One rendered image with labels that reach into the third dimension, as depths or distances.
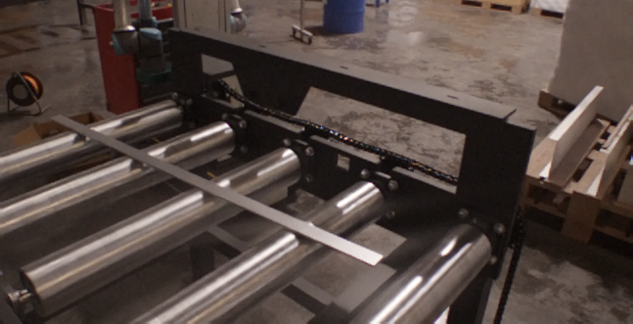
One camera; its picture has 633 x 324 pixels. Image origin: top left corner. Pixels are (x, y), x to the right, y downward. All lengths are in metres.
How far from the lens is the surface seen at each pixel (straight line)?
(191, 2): 2.82
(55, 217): 1.41
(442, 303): 1.06
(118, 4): 2.88
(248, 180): 1.36
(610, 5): 4.49
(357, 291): 1.19
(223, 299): 1.00
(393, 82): 1.31
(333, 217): 1.20
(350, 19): 6.92
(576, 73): 4.71
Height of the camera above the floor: 1.58
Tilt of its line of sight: 27 degrees down
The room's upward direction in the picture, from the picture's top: 1 degrees clockwise
